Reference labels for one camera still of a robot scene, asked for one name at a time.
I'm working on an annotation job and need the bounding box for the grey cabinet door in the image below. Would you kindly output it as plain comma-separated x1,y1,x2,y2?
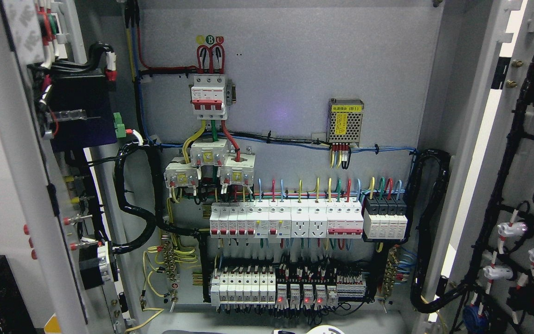
0,0,123,334
447,0,534,334

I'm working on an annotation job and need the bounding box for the grey electrical cabinet body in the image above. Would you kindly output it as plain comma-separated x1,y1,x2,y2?
76,0,504,334

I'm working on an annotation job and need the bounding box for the white current transformer group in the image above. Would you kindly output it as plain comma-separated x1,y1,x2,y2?
164,139,256,196

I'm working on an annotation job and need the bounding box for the white socket breaker row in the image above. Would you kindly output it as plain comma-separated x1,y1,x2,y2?
209,198,364,240

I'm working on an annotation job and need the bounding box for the metal mesh power supply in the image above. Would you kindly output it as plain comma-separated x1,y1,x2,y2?
328,98,364,145

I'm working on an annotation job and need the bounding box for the red white main breaker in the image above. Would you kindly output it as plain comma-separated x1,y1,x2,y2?
191,74,235,121

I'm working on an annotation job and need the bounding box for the white lower breaker row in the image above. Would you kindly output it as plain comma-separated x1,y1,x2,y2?
210,266,277,307

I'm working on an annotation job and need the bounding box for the black surge protector block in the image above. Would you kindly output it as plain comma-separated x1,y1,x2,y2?
363,195,407,244

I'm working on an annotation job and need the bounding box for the relay row with red leds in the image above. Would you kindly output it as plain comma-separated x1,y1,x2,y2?
275,283,340,311

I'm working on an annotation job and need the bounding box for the black cable loom left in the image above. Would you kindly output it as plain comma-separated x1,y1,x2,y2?
111,141,165,254

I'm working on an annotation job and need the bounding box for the black cable loom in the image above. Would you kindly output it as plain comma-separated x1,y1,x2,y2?
111,141,165,254
408,149,467,314

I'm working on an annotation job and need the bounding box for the black cable loom right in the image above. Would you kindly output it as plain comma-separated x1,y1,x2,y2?
408,149,467,314

